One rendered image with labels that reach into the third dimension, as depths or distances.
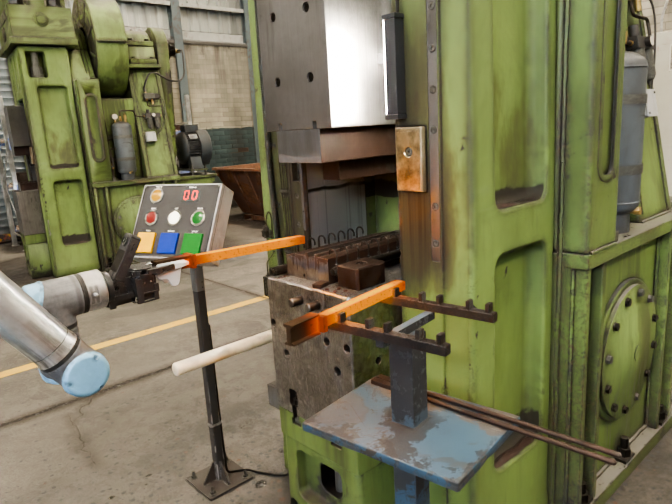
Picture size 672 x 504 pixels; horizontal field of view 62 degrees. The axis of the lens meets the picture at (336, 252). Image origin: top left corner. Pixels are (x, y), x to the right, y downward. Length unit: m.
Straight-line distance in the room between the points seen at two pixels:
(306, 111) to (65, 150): 4.93
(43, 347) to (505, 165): 1.23
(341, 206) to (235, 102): 9.10
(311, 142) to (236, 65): 9.55
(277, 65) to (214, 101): 9.08
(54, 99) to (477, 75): 5.36
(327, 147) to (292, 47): 0.30
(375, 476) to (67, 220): 5.11
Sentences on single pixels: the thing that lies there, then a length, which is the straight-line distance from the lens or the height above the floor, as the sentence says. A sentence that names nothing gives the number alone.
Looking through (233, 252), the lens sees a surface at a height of 1.06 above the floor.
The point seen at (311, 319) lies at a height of 0.99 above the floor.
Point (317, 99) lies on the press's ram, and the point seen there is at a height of 1.44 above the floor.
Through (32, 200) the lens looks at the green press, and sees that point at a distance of 6.56.
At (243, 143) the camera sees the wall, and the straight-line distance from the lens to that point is 11.08.
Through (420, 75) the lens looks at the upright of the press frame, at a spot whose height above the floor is 1.48.
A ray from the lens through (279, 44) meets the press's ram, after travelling 1.73.
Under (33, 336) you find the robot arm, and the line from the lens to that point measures 1.18.
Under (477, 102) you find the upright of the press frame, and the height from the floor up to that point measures 1.41.
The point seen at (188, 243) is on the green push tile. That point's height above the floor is 1.01.
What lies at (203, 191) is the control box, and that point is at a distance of 2.02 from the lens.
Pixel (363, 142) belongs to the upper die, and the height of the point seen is 1.32.
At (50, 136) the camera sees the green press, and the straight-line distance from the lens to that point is 6.38.
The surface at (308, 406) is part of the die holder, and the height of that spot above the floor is 0.52.
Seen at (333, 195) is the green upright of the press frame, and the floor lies 1.13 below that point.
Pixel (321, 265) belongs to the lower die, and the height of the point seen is 0.97.
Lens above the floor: 1.37
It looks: 12 degrees down
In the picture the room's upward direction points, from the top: 3 degrees counter-clockwise
